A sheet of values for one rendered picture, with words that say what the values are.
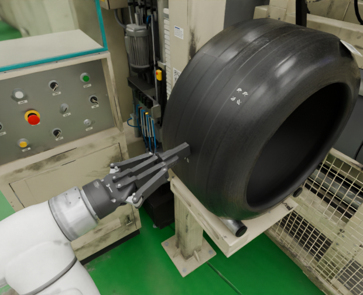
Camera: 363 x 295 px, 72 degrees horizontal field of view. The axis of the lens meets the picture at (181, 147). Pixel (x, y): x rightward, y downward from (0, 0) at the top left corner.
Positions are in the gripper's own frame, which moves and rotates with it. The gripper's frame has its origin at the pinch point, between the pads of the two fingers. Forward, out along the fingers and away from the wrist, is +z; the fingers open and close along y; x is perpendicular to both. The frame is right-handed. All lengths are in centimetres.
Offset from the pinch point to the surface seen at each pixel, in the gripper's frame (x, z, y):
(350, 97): 0.8, 46.9, -11.8
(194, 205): 38.1, 7.6, 8.2
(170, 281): 123, -9, 22
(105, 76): 8, 6, 65
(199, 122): -5.6, 7.0, -0.1
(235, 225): 32.8, 11.8, -8.2
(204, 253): 125, 19, 24
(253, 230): 46, 20, -9
